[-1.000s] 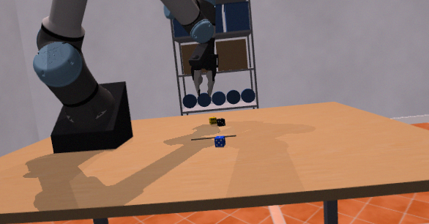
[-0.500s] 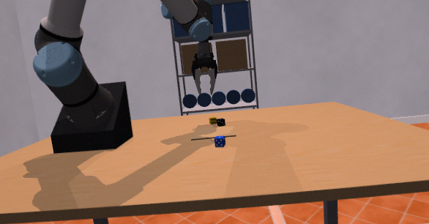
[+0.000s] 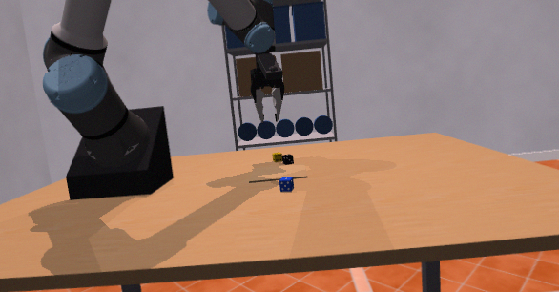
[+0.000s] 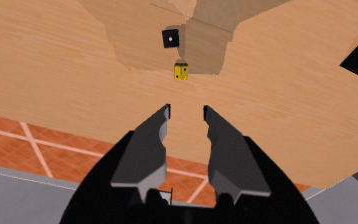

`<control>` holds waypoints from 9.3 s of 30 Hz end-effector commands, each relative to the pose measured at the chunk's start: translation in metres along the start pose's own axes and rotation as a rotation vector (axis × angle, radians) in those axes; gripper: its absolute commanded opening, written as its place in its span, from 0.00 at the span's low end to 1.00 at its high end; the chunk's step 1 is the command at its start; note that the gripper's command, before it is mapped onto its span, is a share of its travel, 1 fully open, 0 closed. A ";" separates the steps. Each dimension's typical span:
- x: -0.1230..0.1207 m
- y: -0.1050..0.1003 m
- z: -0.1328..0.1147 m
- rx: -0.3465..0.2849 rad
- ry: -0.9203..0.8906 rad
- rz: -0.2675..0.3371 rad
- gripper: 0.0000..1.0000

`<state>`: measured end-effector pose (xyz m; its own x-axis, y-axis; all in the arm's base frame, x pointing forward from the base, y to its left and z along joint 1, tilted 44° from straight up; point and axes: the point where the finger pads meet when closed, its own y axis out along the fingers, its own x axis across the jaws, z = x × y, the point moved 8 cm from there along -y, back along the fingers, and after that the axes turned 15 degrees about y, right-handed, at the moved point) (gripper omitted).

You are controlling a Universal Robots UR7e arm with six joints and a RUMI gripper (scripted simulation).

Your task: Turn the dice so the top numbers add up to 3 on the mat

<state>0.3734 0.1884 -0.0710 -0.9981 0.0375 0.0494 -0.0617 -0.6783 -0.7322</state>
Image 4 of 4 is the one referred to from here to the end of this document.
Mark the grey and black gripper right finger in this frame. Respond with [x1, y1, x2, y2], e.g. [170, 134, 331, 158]
[203, 105, 320, 224]

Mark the black die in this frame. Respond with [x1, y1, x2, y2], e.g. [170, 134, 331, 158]
[162, 29, 180, 48]

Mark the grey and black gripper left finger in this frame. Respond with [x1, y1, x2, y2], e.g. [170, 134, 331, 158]
[59, 103, 171, 224]

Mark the yellow die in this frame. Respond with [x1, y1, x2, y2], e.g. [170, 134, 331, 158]
[174, 63, 188, 80]

